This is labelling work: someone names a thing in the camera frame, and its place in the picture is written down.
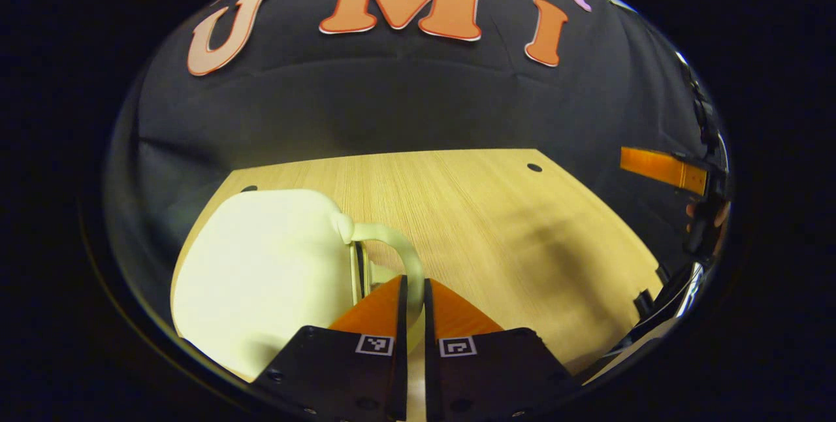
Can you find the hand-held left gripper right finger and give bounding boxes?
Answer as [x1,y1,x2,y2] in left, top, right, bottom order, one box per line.
[424,278,583,422]

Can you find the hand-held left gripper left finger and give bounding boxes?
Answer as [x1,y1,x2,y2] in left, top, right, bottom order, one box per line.
[251,275,410,422]

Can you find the black backdrop cloth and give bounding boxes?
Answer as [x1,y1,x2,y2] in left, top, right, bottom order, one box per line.
[104,0,727,331]

